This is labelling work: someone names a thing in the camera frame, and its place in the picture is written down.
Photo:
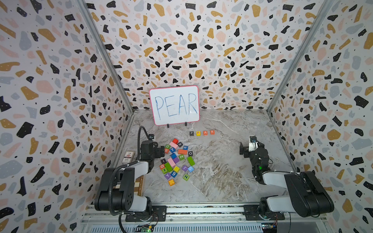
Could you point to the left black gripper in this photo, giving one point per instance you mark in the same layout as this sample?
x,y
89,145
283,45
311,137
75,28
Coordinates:
x,y
159,152

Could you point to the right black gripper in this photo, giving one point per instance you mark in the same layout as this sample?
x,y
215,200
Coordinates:
x,y
246,151

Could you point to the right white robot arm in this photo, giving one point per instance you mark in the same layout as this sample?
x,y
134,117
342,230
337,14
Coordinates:
x,y
306,196

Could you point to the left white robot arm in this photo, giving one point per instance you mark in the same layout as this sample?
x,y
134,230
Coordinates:
x,y
116,192

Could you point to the long pink block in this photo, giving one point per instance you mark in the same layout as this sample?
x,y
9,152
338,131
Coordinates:
x,y
173,145
171,162

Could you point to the plain purple block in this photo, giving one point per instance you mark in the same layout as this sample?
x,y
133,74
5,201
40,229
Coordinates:
x,y
176,160

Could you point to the long green block left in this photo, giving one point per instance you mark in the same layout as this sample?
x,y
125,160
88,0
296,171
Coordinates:
x,y
168,167

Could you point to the long green block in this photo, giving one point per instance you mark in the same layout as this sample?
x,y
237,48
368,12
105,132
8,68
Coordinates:
x,y
191,161
168,167

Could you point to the long orange block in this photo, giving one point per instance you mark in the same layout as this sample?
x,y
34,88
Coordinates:
x,y
183,152

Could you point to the purple Y block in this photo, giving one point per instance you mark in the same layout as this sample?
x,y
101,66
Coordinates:
x,y
167,176

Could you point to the plain yellow block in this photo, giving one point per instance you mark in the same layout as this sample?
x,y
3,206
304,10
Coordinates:
x,y
176,169

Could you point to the blue 9 block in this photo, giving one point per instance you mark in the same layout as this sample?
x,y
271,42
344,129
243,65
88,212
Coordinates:
x,y
174,174

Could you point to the card game box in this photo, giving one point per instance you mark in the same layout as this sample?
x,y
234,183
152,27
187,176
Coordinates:
x,y
128,157

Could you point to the orange X block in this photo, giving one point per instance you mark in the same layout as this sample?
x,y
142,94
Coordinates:
x,y
171,182

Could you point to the long green block right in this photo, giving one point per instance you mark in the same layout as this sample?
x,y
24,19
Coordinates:
x,y
191,161

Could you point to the wooden chessboard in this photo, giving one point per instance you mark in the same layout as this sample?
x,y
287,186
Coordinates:
x,y
139,184

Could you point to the green N block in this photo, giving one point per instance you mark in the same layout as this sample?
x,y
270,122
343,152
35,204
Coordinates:
x,y
186,177

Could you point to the pink framed whiteboard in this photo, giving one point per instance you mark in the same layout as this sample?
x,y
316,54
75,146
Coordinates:
x,y
175,105

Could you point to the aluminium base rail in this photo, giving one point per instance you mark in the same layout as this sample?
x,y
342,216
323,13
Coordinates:
x,y
204,218

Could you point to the aluminium corner post left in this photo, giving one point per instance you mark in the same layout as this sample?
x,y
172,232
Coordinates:
x,y
101,48

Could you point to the aluminium corner post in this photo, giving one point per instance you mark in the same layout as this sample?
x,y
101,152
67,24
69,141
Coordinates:
x,y
324,9
101,48

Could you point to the aluminium corner post right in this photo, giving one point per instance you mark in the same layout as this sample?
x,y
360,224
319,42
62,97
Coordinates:
x,y
324,9

